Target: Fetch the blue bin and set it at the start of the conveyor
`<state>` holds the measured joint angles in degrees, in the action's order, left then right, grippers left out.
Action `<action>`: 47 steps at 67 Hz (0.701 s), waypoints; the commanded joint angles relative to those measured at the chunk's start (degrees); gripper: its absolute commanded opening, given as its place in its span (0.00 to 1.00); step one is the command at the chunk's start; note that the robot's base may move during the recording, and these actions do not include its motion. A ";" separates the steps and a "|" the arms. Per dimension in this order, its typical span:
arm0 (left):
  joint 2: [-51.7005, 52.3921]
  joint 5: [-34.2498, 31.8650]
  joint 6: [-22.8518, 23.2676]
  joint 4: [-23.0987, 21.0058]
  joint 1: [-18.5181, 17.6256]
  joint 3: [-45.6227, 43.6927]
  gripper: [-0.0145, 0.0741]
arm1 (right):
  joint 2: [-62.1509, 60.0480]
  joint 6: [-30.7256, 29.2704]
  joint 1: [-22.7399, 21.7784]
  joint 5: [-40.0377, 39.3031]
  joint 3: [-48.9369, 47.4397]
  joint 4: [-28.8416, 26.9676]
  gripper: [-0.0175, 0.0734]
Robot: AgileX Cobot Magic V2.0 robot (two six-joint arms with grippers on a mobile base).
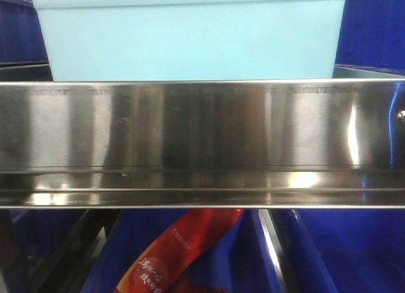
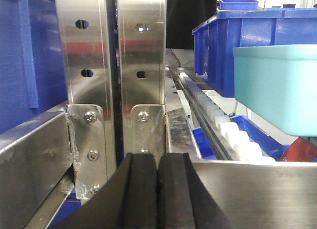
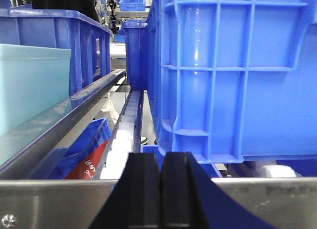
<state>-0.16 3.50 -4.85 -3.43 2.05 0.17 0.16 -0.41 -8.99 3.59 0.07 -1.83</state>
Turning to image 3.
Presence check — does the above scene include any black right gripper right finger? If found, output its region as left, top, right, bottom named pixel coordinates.
left=161, top=152, right=273, bottom=229

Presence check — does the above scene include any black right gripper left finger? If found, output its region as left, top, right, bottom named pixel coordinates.
left=89, top=153, right=160, bottom=229

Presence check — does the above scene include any light blue plastic bin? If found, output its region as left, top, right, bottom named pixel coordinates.
left=0, top=44, right=71, bottom=134

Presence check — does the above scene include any red snack bag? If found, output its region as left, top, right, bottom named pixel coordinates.
left=64, top=140, right=108, bottom=180

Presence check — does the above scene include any white roller track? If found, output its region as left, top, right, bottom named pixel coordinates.
left=96, top=91, right=143, bottom=180

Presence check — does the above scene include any blue crate lower shelf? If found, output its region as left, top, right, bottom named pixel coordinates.
left=28, top=118, right=111, bottom=180

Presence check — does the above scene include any large blue crate right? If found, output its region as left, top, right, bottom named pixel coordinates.
left=148, top=0, right=317, bottom=163

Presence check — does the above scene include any large blue crate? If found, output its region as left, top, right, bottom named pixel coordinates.
left=148, top=0, right=317, bottom=163
left=0, top=6, right=112, bottom=95

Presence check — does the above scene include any large blue crate left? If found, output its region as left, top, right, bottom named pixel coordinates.
left=0, top=6, right=112, bottom=95

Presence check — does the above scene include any blue crate behind track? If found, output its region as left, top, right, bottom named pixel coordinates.
left=122, top=19, right=148, bottom=91

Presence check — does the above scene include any distant blue crate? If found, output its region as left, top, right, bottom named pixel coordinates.
left=119, top=0, right=146, bottom=11

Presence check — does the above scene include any steel shelf front rail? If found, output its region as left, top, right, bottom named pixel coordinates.
left=0, top=177, right=317, bottom=229

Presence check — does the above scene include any dark metal side rail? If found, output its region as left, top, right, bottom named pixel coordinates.
left=0, top=69, right=126, bottom=180

